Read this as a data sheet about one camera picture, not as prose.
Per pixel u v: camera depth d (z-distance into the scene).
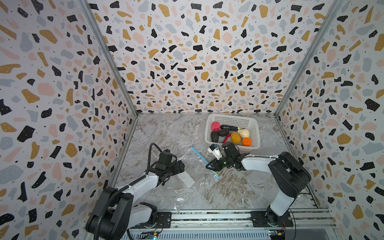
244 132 1.03
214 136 1.03
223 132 1.03
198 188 0.82
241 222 0.75
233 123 1.10
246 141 1.00
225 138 1.06
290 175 0.48
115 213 0.41
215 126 1.06
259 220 0.73
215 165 0.80
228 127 1.09
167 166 0.71
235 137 1.01
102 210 0.37
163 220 0.75
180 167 0.81
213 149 0.83
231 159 0.74
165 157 0.70
